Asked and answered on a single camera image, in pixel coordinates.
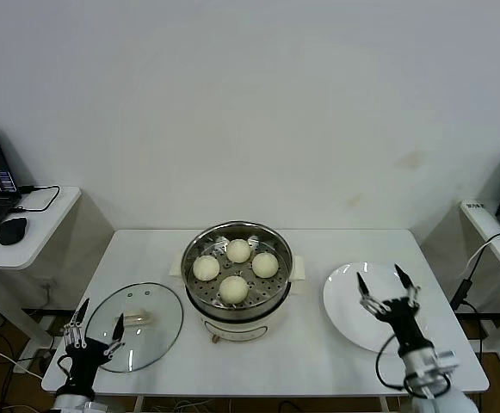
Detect black computer mouse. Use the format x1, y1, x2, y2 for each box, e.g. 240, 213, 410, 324
0, 216, 29, 246

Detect cream electric cooker base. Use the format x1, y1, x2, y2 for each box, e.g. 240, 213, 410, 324
170, 253, 309, 345

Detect round glass pot lid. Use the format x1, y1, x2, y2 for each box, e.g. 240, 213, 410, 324
84, 281, 185, 373

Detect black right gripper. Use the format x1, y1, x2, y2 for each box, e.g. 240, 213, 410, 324
355, 263, 435, 354

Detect black cable with adapter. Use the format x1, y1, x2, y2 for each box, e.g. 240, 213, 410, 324
450, 240, 491, 328

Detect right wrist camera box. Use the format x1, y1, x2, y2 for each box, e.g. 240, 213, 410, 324
435, 349, 462, 372

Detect white side table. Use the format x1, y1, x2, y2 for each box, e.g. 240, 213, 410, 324
460, 200, 500, 379
0, 185, 83, 349

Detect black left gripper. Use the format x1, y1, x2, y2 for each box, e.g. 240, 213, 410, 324
58, 298, 127, 391

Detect perforated steel steamer basket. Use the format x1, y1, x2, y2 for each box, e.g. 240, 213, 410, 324
181, 219, 294, 320

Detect white steamed baozi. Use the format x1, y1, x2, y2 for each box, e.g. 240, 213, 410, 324
193, 254, 221, 281
225, 238, 252, 263
219, 274, 250, 304
251, 251, 281, 279

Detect black laptop power cable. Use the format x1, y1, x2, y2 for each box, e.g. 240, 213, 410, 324
10, 184, 61, 214

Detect round white plate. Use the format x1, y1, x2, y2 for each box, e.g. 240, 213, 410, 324
322, 262, 429, 354

